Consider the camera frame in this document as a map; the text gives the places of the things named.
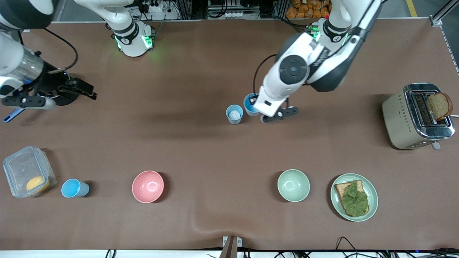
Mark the blue plastic cup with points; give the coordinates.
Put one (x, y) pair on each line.
(73, 188)
(235, 121)
(248, 107)

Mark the pale green bowl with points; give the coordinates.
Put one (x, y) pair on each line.
(293, 185)

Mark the pale green plate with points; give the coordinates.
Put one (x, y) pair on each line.
(373, 197)

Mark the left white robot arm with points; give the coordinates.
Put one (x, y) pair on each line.
(294, 68)

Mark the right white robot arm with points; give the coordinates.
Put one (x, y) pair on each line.
(9, 53)

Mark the beige chrome toaster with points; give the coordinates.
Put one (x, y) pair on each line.
(400, 118)

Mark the metal table bracket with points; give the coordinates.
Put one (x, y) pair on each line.
(232, 245)

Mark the green lettuce leaf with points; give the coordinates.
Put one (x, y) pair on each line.
(355, 199)

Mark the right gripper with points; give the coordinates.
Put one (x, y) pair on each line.
(54, 87)

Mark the pink bowl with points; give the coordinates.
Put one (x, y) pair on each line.
(147, 186)

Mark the white power strip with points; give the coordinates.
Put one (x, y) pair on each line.
(154, 6)

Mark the bag of orange buns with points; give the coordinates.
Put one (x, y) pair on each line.
(308, 9)

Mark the clear plastic lidded container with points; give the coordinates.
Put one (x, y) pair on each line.
(21, 165)

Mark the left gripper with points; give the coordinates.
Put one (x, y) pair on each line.
(252, 100)

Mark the white ball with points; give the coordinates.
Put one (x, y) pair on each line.
(234, 114)

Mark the brown bread slice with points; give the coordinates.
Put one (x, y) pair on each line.
(340, 188)
(439, 105)

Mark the orange round food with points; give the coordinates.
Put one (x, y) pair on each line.
(37, 184)

